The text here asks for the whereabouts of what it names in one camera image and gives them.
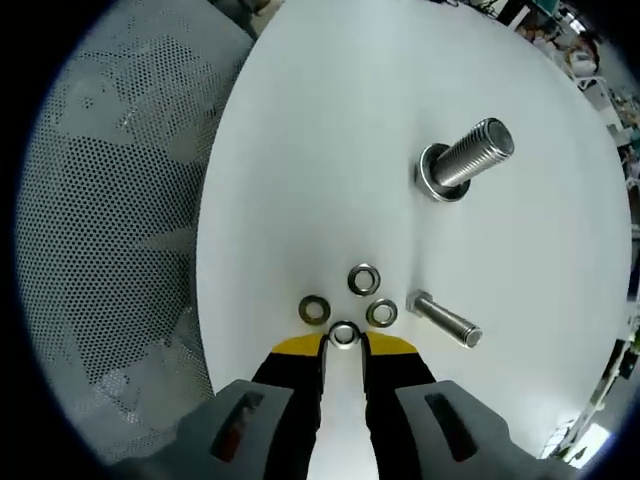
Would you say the grey mesh chair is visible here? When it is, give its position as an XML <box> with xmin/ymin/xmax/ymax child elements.
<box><xmin>13</xmin><ymin>14</ymin><xmax>259</xmax><ymax>454</ymax></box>

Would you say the large threaded stud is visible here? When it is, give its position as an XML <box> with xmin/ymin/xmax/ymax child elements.
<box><xmin>414</xmin><ymin>117</ymin><xmax>516</xmax><ymax>204</ymax></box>

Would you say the small steel washer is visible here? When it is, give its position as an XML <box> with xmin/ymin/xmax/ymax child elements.
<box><xmin>298</xmin><ymin>294</ymin><xmax>331</xmax><ymax>327</ymax></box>
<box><xmin>365</xmin><ymin>297</ymin><xmax>399</xmax><ymax>329</ymax></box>
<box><xmin>328</xmin><ymin>320</ymin><xmax>360</xmax><ymax>350</ymax></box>

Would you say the large steel washer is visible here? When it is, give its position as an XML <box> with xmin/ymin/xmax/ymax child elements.
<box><xmin>415</xmin><ymin>143</ymin><xmax>472</xmax><ymax>204</ymax></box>

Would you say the small threaded stud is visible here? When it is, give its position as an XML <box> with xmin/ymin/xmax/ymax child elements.
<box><xmin>405</xmin><ymin>289</ymin><xmax>484</xmax><ymax>350</ymax></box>

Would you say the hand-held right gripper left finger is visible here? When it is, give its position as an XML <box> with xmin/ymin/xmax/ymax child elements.
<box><xmin>172</xmin><ymin>333</ymin><xmax>329</xmax><ymax>480</ymax></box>

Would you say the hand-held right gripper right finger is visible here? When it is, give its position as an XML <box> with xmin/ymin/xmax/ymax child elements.
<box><xmin>361</xmin><ymin>330</ymin><xmax>551</xmax><ymax>480</ymax></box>

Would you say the steel hex nut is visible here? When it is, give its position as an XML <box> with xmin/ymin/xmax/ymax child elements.
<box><xmin>348</xmin><ymin>263</ymin><xmax>381</xmax><ymax>297</ymax></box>

